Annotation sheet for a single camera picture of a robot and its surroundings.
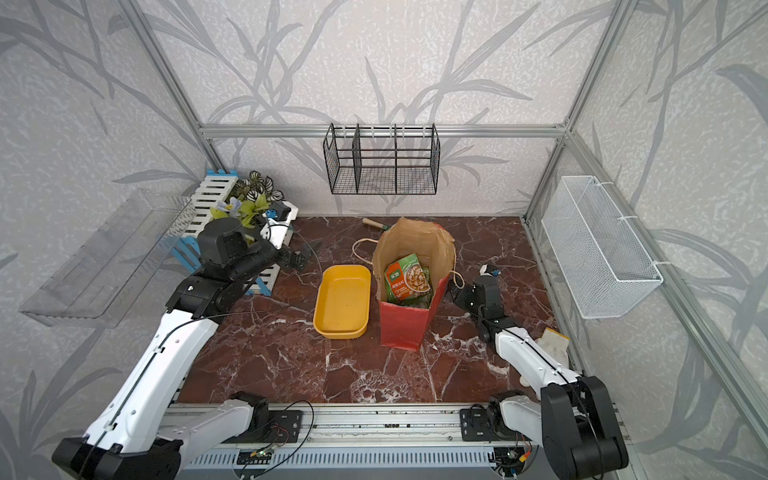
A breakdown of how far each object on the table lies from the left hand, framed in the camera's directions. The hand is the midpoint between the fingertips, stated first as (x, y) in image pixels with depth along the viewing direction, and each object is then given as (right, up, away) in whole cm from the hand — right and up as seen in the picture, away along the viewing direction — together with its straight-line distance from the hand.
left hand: (307, 228), depth 67 cm
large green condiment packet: (+24, -20, +25) cm, 40 cm away
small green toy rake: (+11, +4, +49) cm, 50 cm away
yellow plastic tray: (+2, -23, +28) cm, 37 cm away
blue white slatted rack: (-40, +14, +29) cm, 51 cm away
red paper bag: (+22, -25, +10) cm, 35 cm away
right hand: (+39, -16, +22) cm, 48 cm away
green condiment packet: (+23, -16, +27) cm, 39 cm away
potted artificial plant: (-24, +10, +22) cm, 34 cm away
